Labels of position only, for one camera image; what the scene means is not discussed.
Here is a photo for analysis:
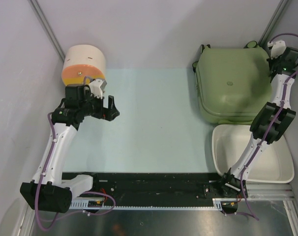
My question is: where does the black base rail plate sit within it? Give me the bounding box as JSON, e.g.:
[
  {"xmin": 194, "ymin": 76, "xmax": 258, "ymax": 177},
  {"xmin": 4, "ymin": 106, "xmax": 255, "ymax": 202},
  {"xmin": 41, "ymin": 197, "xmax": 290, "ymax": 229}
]
[{"xmin": 61, "ymin": 172, "xmax": 248, "ymax": 207}]

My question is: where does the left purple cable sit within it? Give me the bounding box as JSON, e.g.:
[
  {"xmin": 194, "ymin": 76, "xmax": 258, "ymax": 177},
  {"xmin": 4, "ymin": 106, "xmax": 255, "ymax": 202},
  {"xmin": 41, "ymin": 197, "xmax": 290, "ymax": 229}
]
[{"xmin": 34, "ymin": 112, "xmax": 117, "ymax": 232}]

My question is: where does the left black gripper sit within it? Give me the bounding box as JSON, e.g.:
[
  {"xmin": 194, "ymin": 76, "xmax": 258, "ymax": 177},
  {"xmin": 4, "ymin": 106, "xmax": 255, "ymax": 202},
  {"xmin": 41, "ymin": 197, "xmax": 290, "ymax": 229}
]
[{"xmin": 80, "ymin": 89, "xmax": 119, "ymax": 121}]

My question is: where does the purple cable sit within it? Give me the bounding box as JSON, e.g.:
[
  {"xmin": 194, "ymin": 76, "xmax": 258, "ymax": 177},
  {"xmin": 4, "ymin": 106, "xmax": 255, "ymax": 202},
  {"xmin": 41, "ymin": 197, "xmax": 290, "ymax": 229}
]
[
  {"xmin": 237, "ymin": 32, "xmax": 298, "ymax": 221},
  {"xmin": 34, "ymin": 112, "xmax": 117, "ymax": 232}
]

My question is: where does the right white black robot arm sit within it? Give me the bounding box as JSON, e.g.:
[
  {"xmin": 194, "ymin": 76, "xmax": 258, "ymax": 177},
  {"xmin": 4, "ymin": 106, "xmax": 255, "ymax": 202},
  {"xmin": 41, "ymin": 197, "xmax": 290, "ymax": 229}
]
[{"xmin": 218, "ymin": 47, "xmax": 298, "ymax": 198}]

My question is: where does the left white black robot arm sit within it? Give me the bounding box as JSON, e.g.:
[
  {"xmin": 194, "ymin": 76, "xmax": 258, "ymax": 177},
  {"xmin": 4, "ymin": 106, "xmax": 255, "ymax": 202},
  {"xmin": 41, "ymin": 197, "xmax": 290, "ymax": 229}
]
[{"xmin": 20, "ymin": 85, "xmax": 120, "ymax": 213}]

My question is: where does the light blue table mat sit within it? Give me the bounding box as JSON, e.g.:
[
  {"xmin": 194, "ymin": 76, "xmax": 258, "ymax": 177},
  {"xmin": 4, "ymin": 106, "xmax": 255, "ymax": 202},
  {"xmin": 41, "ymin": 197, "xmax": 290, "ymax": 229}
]
[{"xmin": 63, "ymin": 68, "xmax": 215, "ymax": 173}]

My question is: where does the round cream drawer cabinet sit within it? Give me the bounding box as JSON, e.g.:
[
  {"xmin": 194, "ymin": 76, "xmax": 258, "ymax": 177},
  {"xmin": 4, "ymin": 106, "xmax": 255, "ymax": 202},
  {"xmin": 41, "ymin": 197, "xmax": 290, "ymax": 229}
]
[{"xmin": 61, "ymin": 45, "xmax": 106, "ymax": 86}]

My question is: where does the green hard shell suitcase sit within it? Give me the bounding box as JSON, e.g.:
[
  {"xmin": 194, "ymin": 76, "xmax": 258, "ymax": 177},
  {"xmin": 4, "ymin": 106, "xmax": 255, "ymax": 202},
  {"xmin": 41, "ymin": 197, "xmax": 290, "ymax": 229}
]
[{"xmin": 192, "ymin": 41, "xmax": 271, "ymax": 125}]

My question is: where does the grey slotted cable duct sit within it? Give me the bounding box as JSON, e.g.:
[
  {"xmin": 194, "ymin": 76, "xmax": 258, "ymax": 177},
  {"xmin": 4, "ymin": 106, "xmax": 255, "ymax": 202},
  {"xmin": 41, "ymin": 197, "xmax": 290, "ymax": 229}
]
[{"xmin": 69, "ymin": 198, "xmax": 222, "ymax": 211}]

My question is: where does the white plastic tray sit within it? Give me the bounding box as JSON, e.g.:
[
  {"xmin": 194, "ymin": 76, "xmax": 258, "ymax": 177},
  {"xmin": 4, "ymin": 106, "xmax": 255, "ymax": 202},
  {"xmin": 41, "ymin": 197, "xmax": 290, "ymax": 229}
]
[{"xmin": 211, "ymin": 124, "xmax": 295, "ymax": 184}]

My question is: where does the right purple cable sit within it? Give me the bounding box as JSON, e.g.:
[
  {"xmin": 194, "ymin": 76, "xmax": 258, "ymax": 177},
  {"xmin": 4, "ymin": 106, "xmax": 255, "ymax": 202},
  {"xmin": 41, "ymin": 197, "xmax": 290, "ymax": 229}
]
[{"xmin": 237, "ymin": 32, "xmax": 298, "ymax": 221}]

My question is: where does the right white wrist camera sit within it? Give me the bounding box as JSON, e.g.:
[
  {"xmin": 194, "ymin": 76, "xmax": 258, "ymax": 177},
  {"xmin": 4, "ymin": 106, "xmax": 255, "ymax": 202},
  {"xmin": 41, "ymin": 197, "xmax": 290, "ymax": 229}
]
[{"xmin": 267, "ymin": 40, "xmax": 286, "ymax": 59}]

